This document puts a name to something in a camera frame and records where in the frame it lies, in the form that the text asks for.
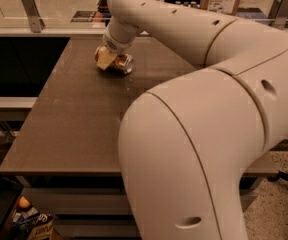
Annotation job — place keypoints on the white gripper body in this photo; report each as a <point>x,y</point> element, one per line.
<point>114,46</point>

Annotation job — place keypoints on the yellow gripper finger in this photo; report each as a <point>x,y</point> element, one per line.
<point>105,59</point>

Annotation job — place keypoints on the orange soda can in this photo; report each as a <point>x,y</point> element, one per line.
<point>124,63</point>

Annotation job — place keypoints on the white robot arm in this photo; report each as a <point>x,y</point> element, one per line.
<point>184,145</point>

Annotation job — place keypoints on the dark tray on shelf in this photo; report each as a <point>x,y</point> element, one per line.
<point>102,5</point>

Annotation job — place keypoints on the grey drawer cabinet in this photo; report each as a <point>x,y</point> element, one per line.
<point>103,208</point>

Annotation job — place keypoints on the orange fruit in bin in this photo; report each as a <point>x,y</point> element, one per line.
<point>24,204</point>

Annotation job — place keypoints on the snack bag in bin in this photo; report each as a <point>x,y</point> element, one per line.
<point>31,225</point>

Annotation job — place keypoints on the left metal glass bracket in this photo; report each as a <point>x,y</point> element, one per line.
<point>36,23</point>

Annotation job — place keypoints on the metal glass bracket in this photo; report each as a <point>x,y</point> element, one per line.
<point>279,15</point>
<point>36,23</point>

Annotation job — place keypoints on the right metal glass bracket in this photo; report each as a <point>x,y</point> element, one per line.
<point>279,15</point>

